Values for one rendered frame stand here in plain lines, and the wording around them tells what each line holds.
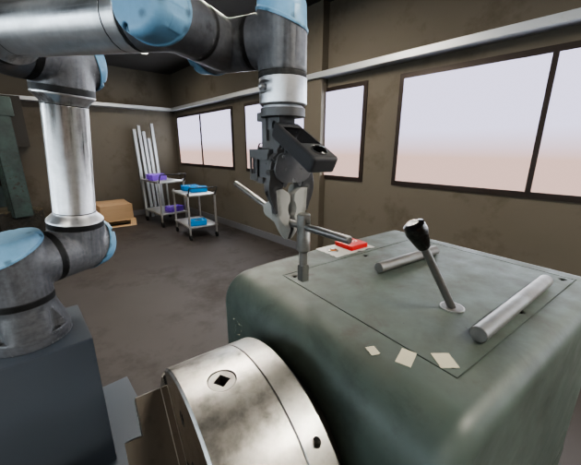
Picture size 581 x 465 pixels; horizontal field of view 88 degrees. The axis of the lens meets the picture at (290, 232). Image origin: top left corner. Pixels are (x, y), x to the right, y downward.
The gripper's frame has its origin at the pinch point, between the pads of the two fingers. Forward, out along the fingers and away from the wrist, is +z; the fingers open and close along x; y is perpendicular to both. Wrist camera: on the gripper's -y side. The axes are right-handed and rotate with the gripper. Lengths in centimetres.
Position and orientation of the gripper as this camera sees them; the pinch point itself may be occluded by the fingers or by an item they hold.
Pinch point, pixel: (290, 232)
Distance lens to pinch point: 52.2
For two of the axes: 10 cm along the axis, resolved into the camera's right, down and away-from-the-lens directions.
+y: -6.0, -2.2, 7.7
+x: -8.0, 1.6, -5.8
